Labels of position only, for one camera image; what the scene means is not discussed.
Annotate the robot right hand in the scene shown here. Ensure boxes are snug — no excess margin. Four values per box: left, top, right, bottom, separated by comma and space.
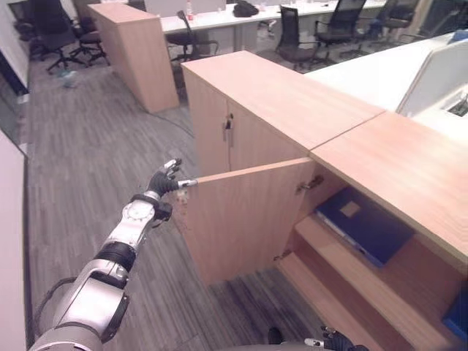
305, 325, 371, 351

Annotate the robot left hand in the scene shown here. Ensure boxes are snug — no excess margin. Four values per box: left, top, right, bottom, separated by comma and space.
146, 157, 199, 200

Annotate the wooden cabinet door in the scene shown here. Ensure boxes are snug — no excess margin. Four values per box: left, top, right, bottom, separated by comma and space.
173, 157, 317, 286

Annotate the dark blue folder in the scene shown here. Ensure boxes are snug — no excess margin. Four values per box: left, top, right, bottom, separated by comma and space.
314, 186, 416, 268

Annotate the tall wooden cabinet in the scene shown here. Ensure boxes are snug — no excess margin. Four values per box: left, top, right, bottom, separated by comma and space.
87, 3, 181, 114

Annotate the beige folder label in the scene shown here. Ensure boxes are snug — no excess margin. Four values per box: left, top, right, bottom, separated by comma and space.
339, 200, 363, 217

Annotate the closed wooden two-door cabinet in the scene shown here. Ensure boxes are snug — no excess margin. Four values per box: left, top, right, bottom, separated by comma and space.
181, 50, 387, 173

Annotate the black office chair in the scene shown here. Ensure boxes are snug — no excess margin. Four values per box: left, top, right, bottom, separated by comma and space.
314, 0, 368, 56
70, 18, 111, 67
28, 0, 88, 75
368, 0, 416, 42
166, 10, 220, 64
273, 5, 325, 73

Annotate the long white office desk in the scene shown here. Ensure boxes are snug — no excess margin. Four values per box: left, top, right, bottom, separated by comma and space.
160, 0, 389, 53

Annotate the wooden office cabinet with shelves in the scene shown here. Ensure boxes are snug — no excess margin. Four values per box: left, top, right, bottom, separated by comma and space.
273, 111, 468, 351

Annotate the blue box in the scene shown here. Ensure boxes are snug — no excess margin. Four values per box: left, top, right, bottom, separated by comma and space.
441, 291, 468, 339

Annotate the clear plastic bag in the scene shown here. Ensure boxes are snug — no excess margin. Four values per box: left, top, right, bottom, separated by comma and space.
54, 69, 80, 89

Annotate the white desk divider panel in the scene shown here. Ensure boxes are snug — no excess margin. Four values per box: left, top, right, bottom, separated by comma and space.
144, 0, 227, 18

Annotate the black bag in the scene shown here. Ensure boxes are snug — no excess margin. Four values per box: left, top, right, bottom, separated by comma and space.
233, 0, 260, 18

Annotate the white corner desk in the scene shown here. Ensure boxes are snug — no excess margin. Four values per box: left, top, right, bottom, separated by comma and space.
304, 31, 468, 137

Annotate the white desk partition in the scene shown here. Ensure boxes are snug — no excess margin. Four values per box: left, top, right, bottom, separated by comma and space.
396, 46, 468, 118

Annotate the dark floor cable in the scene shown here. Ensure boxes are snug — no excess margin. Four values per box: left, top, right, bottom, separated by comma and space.
145, 108, 197, 139

